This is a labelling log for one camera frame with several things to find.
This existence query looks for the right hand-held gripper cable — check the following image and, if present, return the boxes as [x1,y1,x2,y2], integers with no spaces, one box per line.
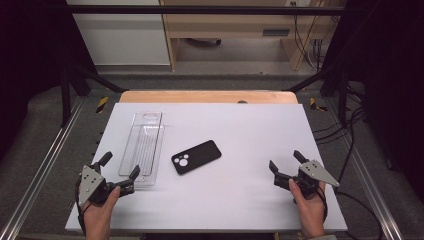
[318,184,386,240]

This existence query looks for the white board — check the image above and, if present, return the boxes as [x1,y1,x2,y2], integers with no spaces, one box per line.
[64,102,348,233]

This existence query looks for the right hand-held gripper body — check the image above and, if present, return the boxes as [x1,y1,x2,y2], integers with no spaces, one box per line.
[273,159,341,204]

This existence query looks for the white cabinet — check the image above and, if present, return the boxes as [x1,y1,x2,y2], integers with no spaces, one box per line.
[65,0,172,67]

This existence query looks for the wooden table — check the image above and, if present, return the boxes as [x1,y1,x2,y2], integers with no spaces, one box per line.
[118,89,299,105]

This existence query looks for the hanging desk cables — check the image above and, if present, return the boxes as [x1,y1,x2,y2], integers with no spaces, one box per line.
[292,0,334,72]

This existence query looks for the black phone case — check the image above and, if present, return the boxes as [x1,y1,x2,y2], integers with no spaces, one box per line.
[170,139,223,176]

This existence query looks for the black horizontal frame bar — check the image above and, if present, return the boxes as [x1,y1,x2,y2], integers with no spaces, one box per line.
[63,4,348,17]

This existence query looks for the light wooden desk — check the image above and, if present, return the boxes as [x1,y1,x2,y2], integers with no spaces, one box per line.
[159,0,346,72]

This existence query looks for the bundle of black floor cables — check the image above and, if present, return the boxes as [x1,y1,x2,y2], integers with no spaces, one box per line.
[312,84,368,194]

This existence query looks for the clear plastic packaging box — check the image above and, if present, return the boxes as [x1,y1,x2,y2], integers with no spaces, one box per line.
[118,111,166,188]

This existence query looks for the person's right hand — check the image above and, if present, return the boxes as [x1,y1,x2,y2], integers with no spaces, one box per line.
[288,178,328,238]

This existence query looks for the black metal frame stand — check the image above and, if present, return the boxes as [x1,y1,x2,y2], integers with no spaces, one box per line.
[59,61,130,128]
[282,61,352,128]

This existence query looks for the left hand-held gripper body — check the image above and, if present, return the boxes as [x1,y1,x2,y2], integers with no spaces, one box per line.
[77,161,130,207]

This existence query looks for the aluminium rail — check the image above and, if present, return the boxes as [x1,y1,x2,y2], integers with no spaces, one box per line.
[323,99,405,240]
[0,96,86,240]

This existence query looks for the yellow black tape strip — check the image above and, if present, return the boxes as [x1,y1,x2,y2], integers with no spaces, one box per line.
[95,96,110,115]
[308,96,330,113]

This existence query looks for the person's left hand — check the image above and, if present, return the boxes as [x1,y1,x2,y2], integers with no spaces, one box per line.
[80,185,122,235]

